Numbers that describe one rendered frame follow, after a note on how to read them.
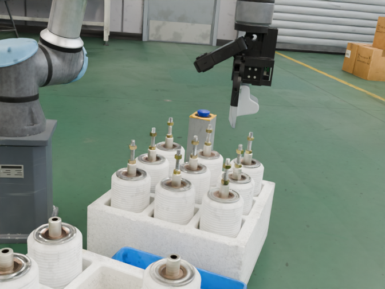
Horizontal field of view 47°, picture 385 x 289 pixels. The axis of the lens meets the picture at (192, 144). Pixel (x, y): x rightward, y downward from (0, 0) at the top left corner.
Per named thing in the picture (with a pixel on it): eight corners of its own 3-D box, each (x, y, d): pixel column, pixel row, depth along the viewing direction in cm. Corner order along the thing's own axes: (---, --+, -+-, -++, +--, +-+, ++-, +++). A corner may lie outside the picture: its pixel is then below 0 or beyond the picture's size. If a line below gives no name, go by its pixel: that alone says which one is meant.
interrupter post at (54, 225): (45, 236, 80) (44, 220, 79) (54, 230, 82) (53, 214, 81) (56, 239, 79) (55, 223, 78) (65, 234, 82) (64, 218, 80)
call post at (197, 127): (181, 205, 150) (188, 117, 140) (188, 197, 157) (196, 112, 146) (200, 210, 148) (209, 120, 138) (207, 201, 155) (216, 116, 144)
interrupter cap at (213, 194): (201, 199, 100) (202, 196, 100) (213, 187, 107) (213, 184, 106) (234, 207, 97) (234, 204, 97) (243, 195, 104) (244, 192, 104)
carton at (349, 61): (366, 71, 495) (372, 43, 485) (377, 75, 473) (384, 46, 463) (341, 69, 491) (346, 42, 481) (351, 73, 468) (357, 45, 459)
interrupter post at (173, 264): (162, 275, 72) (164, 258, 71) (168, 268, 74) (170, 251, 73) (176, 280, 71) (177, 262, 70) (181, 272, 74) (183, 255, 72)
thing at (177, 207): (188, 263, 107) (195, 195, 101) (149, 259, 107) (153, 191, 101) (190, 242, 116) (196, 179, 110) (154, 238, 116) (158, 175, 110)
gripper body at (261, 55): (270, 90, 89) (279, 28, 85) (227, 85, 90) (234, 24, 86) (268, 82, 96) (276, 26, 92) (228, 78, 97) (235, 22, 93)
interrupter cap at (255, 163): (262, 161, 126) (262, 159, 125) (258, 171, 119) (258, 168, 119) (236, 157, 128) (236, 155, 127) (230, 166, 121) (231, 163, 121)
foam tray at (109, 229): (86, 269, 112) (86, 206, 107) (151, 206, 147) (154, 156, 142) (234, 316, 101) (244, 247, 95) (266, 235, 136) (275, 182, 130)
